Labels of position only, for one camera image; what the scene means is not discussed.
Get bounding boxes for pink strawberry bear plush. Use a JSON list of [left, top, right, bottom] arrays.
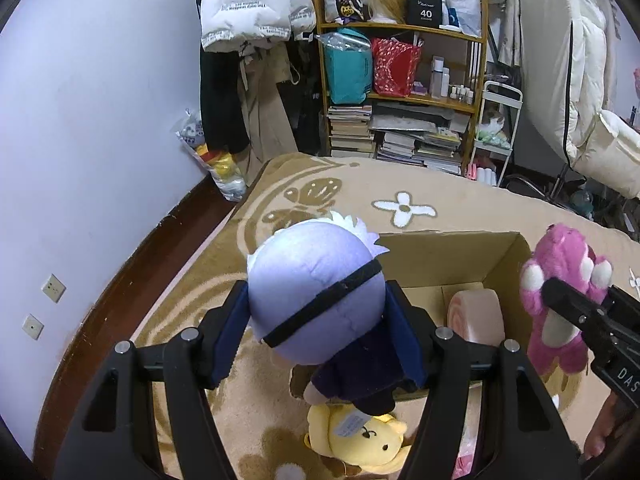
[[520, 223, 613, 375]]

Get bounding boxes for pink swirl roll cushion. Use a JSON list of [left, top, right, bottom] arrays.
[[446, 288, 506, 347]]

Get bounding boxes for person's right hand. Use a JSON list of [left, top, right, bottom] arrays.
[[584, 391, 634, 460]]

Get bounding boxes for pink plastic wrapped pack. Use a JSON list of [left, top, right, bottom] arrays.
[[452, 382, 483, 479]]

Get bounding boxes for open cardboard box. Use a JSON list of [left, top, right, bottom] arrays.
[[308, 231, 533, 356]]

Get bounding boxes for yellow bear plush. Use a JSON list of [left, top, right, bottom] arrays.
[[305, 404, 411, 474]]

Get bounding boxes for beige butterfly patterned blanket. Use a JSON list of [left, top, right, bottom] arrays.
[[134, 155, 639, 479]]

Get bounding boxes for white trolley cart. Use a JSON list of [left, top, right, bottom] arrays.
[[465, 80, 523, 188]]

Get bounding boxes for pile of magazines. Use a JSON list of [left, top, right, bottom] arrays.
[[369, 101, 470, 176]]

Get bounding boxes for white cosmetic bottles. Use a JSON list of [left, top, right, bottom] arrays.
[[430, 55, 474, 105]]

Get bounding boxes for wooden bookshelf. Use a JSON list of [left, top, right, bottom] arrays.
[[312, 0, 489, 174]]

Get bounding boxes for cream padded chair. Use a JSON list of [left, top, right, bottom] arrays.
[[520, 0, 639, 198]]

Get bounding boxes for stack of books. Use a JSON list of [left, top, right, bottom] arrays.
[[326, 104, 375, 158]]

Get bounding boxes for plastic bag of toys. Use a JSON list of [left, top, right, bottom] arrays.
[[175, 108, 246, 203]]

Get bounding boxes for red gift bag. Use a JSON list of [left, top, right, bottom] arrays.
[[371, 38, 422, 98]]

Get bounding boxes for black box with 40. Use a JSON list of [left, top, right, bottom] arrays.
[[406, 0, 442, 28]]

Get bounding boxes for teal shopping bag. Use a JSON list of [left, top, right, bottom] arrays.
[[319, 28, 373, 105]]

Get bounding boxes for beige trench coat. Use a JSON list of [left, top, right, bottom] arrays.
[[234, 44, 297, 185]]

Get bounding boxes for white puffer jacket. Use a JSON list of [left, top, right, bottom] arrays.
[[198, 0, 316, 55]]

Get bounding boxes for white wall socket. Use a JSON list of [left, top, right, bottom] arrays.
[[22, 314, 44, 340], [41, 274, 66, 304]]

